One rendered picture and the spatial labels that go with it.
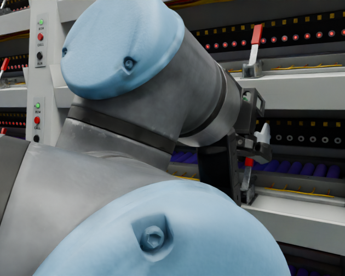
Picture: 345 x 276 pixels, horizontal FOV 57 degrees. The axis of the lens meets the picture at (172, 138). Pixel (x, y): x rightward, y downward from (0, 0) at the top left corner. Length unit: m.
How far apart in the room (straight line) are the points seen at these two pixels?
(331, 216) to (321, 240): 0.04
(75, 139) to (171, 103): 0.07
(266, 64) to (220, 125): 0.27
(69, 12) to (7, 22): 0.23
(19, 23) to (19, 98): 0.19
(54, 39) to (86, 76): 0.56
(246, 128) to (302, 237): 0.18
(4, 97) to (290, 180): 0.72
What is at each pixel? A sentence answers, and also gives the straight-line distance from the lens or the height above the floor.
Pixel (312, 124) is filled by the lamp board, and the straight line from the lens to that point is 0.63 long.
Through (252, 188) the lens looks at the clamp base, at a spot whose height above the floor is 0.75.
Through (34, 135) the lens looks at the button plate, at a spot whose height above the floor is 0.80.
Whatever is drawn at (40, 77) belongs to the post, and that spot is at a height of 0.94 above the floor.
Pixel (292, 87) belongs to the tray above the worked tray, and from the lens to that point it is 0.48.
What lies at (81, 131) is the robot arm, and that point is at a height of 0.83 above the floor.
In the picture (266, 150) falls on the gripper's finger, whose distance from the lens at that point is 0.44.
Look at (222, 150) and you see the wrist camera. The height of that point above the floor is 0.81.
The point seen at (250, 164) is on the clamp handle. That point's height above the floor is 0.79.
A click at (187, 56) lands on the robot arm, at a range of 0.24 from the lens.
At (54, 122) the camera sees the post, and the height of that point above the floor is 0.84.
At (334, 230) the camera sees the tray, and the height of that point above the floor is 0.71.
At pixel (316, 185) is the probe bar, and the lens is 0.54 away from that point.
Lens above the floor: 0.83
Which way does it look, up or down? 1 degrees down
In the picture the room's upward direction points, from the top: 3 degrees clockwise
